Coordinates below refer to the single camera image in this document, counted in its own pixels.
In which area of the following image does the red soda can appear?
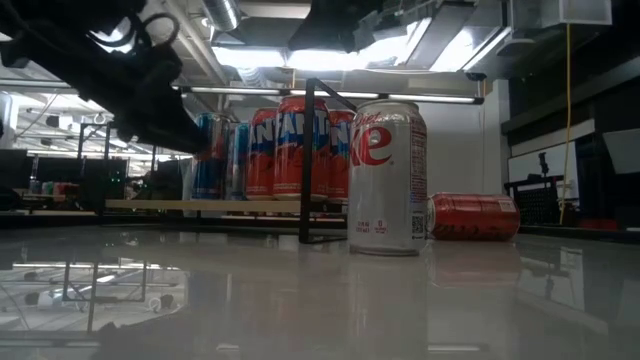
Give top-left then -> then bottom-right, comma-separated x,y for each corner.
245,107 -> 277,201

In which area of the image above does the black rack frame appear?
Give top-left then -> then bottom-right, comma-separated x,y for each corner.
76,121 -> 160,174

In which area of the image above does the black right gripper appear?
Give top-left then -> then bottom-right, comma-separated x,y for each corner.
288,0 -> 387,55

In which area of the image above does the red Coca-Cola can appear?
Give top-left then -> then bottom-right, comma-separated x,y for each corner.
426,192 -> 522,243

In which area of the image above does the white wall board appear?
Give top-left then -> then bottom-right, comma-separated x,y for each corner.
507,142 -> 584,189

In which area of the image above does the silver Diet Coke can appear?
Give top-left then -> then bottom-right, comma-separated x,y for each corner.
348,98 -> 429,257

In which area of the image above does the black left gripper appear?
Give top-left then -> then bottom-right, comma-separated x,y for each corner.
86,46 -> 212,156

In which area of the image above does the black cart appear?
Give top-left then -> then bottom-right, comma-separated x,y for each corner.
503,174 -> 566,226

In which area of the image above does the fluorescent ceiling light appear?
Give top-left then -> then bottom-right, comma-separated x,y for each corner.
212,47 -> 416,74

